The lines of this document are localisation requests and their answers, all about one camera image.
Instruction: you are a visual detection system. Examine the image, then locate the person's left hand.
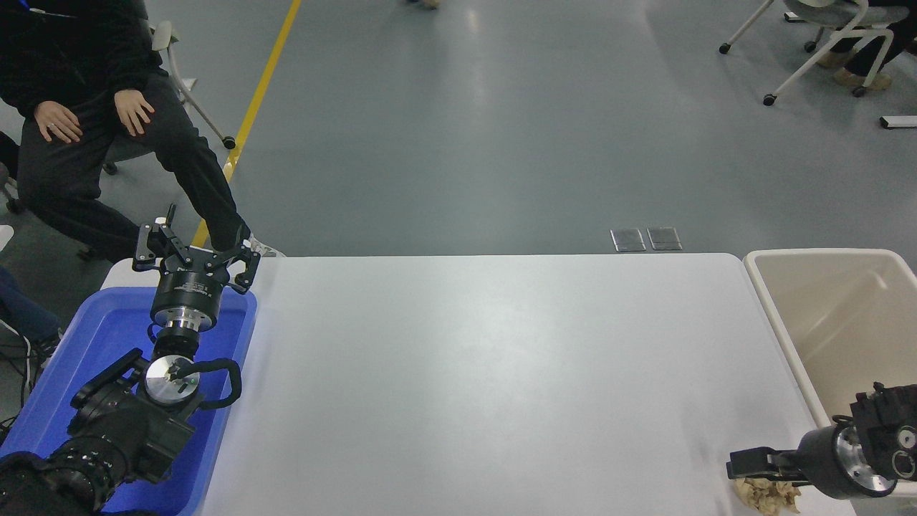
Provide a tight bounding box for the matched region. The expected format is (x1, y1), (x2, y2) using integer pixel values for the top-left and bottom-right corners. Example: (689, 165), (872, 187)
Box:
(114, 90), (155, 137)

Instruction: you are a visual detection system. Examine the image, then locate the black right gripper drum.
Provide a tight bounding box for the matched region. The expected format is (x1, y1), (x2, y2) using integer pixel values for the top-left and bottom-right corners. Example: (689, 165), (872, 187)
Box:
(796, 424), (858, 501)

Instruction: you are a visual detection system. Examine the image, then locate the person's right hand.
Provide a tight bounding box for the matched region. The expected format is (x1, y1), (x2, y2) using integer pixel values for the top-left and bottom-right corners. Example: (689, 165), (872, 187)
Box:
(33, 100), (84, 144)

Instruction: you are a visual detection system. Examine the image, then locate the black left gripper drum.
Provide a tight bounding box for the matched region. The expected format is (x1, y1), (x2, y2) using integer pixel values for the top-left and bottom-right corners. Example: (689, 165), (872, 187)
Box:
(150, 259), (231, 320)

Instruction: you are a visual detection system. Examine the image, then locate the person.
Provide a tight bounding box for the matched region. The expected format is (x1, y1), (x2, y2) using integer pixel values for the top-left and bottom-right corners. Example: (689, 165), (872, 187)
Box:
(817, 6), (917, 93)
(0, 0), (285, 263)
(0, 267), (65, 360)

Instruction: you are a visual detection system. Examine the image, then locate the tan paper ball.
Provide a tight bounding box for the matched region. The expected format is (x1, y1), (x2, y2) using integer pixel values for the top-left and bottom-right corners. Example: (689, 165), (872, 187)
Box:
(734, 476), (802, 516)

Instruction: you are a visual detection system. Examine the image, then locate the black cable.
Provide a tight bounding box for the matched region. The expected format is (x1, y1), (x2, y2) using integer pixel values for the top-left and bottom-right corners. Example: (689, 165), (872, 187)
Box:
(0, 319), (38, 432)

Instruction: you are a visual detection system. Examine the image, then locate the blue plastic tray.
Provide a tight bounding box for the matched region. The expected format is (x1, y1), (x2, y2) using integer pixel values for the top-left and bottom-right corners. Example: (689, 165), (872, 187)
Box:
(0, 287), (257, 516)

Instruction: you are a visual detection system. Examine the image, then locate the large pale bin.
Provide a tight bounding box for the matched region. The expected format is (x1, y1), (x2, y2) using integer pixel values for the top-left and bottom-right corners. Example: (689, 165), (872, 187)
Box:
(743, 249), (917, 497)

